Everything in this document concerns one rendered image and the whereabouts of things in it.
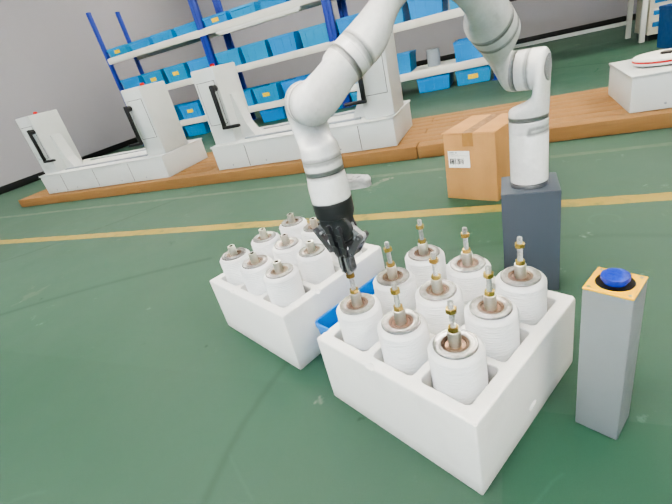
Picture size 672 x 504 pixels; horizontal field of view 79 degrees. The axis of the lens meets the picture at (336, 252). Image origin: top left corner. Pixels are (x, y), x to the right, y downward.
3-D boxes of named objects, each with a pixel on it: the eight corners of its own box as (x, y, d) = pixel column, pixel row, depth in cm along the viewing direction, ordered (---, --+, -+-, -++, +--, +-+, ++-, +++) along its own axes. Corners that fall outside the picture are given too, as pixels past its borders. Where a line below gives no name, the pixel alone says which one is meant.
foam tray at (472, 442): (428, 310, 119) (420, 257, 111) (573, 362, 91) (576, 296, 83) (333, 395, 99) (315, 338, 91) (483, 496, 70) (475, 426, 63)
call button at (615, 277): (604, 275, 67) (605, 264, 66) (633, 281, 64) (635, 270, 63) (595, 287, 65) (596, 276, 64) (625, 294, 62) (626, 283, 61)
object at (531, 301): (554, 341, 89) (555, 270, 81) (534, 367, 84) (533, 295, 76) (511, 326, 96) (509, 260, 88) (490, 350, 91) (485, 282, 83)
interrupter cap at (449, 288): (426, 306, 80) (426, 303, 80) (414, 287, 87) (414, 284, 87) (463, 296, 81) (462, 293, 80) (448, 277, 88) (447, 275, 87)
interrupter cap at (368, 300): (333, 312, 86) (332, 310, 85) (351, 292, 91) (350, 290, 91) (364, 319, 81) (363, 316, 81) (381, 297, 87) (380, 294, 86)
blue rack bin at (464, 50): (458, 58, 504) (457, 39, 495) (491, 51, 489) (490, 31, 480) (454, 63, 464) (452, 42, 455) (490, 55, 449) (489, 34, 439)
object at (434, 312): (434, 377, 87) (423, 309, 79) (419, 348, 96) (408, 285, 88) (476, 364, 88) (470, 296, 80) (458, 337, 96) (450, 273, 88)
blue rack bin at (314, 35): (316, 45, 552) (312, 28, 543) (342, 38, 538) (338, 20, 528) (302, 48, 512) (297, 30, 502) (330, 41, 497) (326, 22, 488)
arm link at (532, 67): (556, 41, 94) (554, 116, 102) (513, 49, 100) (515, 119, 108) (544, 47, 88) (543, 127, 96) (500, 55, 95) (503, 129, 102)
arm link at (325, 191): (374, 184, 77) (368, 152, 74) (336, 208, 70) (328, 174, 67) (339, 182, 83) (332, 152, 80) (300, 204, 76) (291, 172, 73)
